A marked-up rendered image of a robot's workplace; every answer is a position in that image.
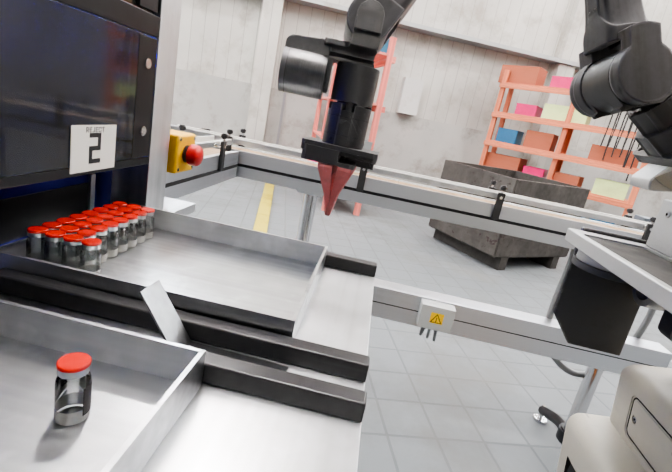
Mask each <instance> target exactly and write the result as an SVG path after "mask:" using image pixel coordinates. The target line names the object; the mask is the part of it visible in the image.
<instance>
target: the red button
mask: <svg viewBox="0 0 672 472"><path fill-rule="evenodd" d="M203 157H204V152H203V149H202V147H200V146H199V145H194V144H191V145H190V146H189V147H188V149H187V152H186V162H187V164H188V165H191V166H199V165H200V164H201V163H202V160H203Z"/></svg>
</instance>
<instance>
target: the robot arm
mask: <svg viewBox="0 0 672 472"><path fill-rule="evenodd" d="M584 1H585V33H584V37H583V52H581V53H579V67H580V70H579V72H577V74H576V75H575V76H574V78H573V79H572V81H571V84H570V90H569V95H570V100H571V103H572V105H573V106H574V108H575V109H576V110H577V111H578V112H579V113H580V114H582V115H584V116H587V117H592V118H593V119H594V120H595V119H598V118H601V117H605V116H609V115H613V114H617V113H620V112H626V111H628V112H627V113H626V114H627V115H628V116H629V119H630V120H631V121H632V123H633V124H634V125H635V126H636V128H637V129H638V131H637V133H636V136H635V137H634V139H635V140H636V141H637V142H638V144H639V145H640V147H639V148H638V149H636V150H635V151H634V152H633V155H634V156H635V158H636V159H637V160H638V161H639V162H641V163H649V164H655V165H661V166H668V167H672V51H671V49H670V48H669V47H668V46H667V45H665V44H664V43H663V42H662V29H661V23H660V22H656V21H649V20H648V19H647V18H646V14H645V10H644V5H643V0H584ZM415 2H416V0H353V2H352V3H351V4H350V6H349V8H348V11H347V17H346V23H345V30H344V41H342V40H338V39H334V38H329V37H326V38H325V39H324V38H316V37H309V36H302V35H295V34H292V35H290V36H288V38H287V39H286V43H285V47H284V50H283V53H282V57H281V62H280V67H279V75H278V90H279V91H283V92H287V93H292V94H296V95H301V96H305V97H310V98H314V99H319V100H321V98H322V95H323V93H325V94H327V91H328V87H329V82H330V77H331V72H332V67H333V63H337V68H336V73H335V78H334V83H333V88H332V93H331V98H330V99H332V100H336V101H337V102H334V101H330V103H329V108H328V113H327V118H326V123H325V128H324V133H323V138H322V139H318V138H314V137H305V138H302V142H301V147H300V148H302V153H301V158H304V159H308V160H313V161H317V162H318V171H319V176H320V180H321V184H322V189H323V193H324V214H325V215H327V216H329V215H330V214H331V212H332V210H333V207H334V205H335V203H336V200H337V198H338V196H339V194H340V192H341V191H342V189H343V188H344V186H345V185H346V183H347V182H348V180H349V179H350V177H351V176H352V174H353V173H354V171H355V170H356V167H361V168H365V169H370V170H373V167H374V165H376V163H377V160H378V156H379V152H376V151H372V150H368V149H363V146H364V142H365V137H366V133H367V128H368V124H369V119H370V115H371V110H372V106H373V102H374V97H375V93H376V88H377V84H378V79H379V75H380V70H378V69H376V68H374V58H375V56H376V55H377V54H378V53H379V52H380V50H381V49H382V48H383V46H384V45H385V44H386V42H387V41H388V40H389V39H390V37H391V36H392V35H393V33H394V32H395V31H396V28H397V26H398V25H399V24H400V22H401V21H402V20H403V18H404V17H405V16H406V15H407V13H408V12H409V10H410V9H411V8H412V6H413V5H414V3H415ZM367 107H368V108H367Z"/></svg>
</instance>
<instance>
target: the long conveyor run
mask: <svg viewBox="0 0 672 472"><path fill-rule="evenodd" d="M183 132H187V133H192V134H195V135H196V136H211V135H214V140H223V139H222V137H221V134H222V133H218V132H213V131H208V130H203V129H199V128H194V127H189V126H186V130H184V131H183ZM240 132H241V133H242V135H239V137H237V136H232V135H231V134H233V130H232V129H228V130H227V133H228V138H227V139H231V140H233V141H232V143H233V144H238V146H237V145H227V146H226V151H239V159H238V167H237V174H236V177H241V178H245V179H250V180H255V181H259V182H264V183H269V184H273V185H278V186H282V187H287V188H292V189H296V190H301V191H306V192H310V193H315V194H320V195H324V193H323V189H322V184H321V180H320V176H319V171H318V162H313V161H308V160H303V159H299V158H294V157H289V156H284V155H280V154H275V153H270V152H265V151H261V150H256V149H251V148H246V147H245V146H248V147H252V148H257V149H262V150H267V151H272V152H276V153H281V154H286V155H291V156H295V157H300V158H301V153H302V150H299V149H295V148H290V147H285V146H280V145H275V144H271V143H266V142H261V141H256V140H251V139H247V138H246V136H245V135H244V133H246V130H245V129H243V128H242V129H241V130H240ZM356 169H357V170H360V171H356V170H355V171H354V173H353V174H352V176H351V177H350V179H349V180H348V182H347V183H346V185H345V186H344V188H343V189H342V191H341V192H340V194H339V196H338V199H343V200H347V201H352V202H357V203H361V204H366V205H371V206H375V207H380V208H385V209H389V210H394V211H398V212H403V213H408V214H412V215H417V216H422V217H426V218H431V219H436V220H440V221H445V222H449V223H454V224H459V225H463V226H468V227H473V228H477V229H482V230H487V231H491V232H496V233H500V234H505V235H510V236H514V237H519V238H524V239H528V240H533V241H538V242H542V243H547V244H551V245H556V246H561V247H565V248H570V249H574V248H575V246H573V245H572V244H570V243H569V242H567V241H566V240H565V236H566V233H567V230H568V228H573V229H578V230H581V228H582V227H587V228H591V229H596V230H601V231H605V232H610V233H615V234H619V235H624V236H629V237H633V238H638V239H643V240H648V238H649V235H650V233H651V230H652V228H653V225H654V222H655V220H656V217H651V218H650V220H651V223H650V222H645V221H640V220H636V219H632V216H630V214H632V213H633V212H634V210H633V209H631V208H628V209H627V211H626V212H627V213H628V214H627V215H626V214H625V215H624V217H621V216H616V215H612V214H607V213H602V212H597V211H592V210H588V209H583V208H578V207H573V206H568V205H564V204H559V203H554V202H549V201H544V200H540V199H535V198H530V197H525V196H520V195H515V194H511V193H506V192H504V191H506V190H507V187H506V186H501V187H500V189H501V191H496V190H495V189H496V188H495V187H494V185H496V183H497V182H496V181H495V180H492V181H491V182H490V183H491V186H489V187H488V189H487V188H482V187H477V186H472V185H467V184H463V183H458V182H453V181H448V180H443V179H439V178H434V177H429V176H424V175H419V174H415V173H410V172H405V171H400V170H395V169H391V168H386V167H381V166H376V165H374V167H373V170H370V169H365V168H361V167H356ZM368 172H372V173H376V174H381V175H386V176H391V177H396V178H400V179H405V180H410V181H415V182H419V183H424V184H429V185H434V186H438V187H443V188H448V189H453V190H458V191H462V192H467V193H472V194H477V195H481V196H486V197H480V196H475V195H470V194H465V193H461V192H456V191H451V190H446V189H442V188H437V187H432V186H427V185H423V184H418V183H413V182H408V181H404V180H399V179H394V178H389V177H384V176H380V175H375V174H370V173H368ZM493 198H496V200H494V199H493ZM504 200H505V201H510V202H515V203H520V204H524V205H529V206H534V207H539V208H543V209H548V210H553V211H558V212H562V213H567V214H572V215H577V216H582V217H586V218H591V219H596V220H601V221H605V222H610V223H615V224H620V226H618V225H613V224H608V223H604V222H599V221H594V220H589V219H585V218H580V217H575V216H570V215H566V214H561V213H556V212H551V211H546V210H542V209H537V208H532V207H527V206H523V205H518V204H513V203H508V202H504ZM628 227H634V228H639V229H644V230H645V231H642V230H637V229H632V228H628Z"/></svg>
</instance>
